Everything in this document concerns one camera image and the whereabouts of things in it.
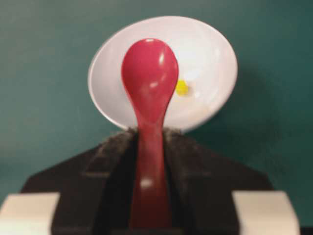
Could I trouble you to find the white round bowl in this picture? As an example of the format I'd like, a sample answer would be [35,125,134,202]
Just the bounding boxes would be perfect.
[88,16,238,132]

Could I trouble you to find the yellow hexagonal prism block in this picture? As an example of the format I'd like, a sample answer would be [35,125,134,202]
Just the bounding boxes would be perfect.
[175,80,189,96]

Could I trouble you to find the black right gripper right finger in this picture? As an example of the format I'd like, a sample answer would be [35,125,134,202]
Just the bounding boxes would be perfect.
[163,128,273,235]

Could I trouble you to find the red ceramic spoon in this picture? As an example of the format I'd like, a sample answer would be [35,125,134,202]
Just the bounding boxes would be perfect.
[121,38,179,229]

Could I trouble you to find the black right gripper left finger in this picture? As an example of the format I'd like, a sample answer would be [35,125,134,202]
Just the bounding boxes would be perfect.
[21,129,137,235]

